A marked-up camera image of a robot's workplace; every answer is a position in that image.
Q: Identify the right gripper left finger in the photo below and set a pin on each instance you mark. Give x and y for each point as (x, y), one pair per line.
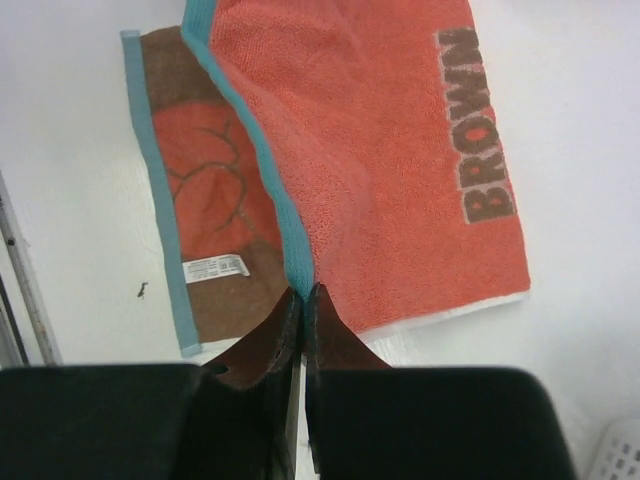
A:
(233, 417)

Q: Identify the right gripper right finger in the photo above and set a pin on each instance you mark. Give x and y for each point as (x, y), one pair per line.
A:
(370, 420)

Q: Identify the red white towel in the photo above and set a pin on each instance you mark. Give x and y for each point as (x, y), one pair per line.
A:
(346, 143)

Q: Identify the empty white basket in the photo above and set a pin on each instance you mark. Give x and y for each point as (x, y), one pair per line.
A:
(618, 454)

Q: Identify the aluminium frame rail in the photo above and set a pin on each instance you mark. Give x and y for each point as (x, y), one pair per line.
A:
(26, 331)

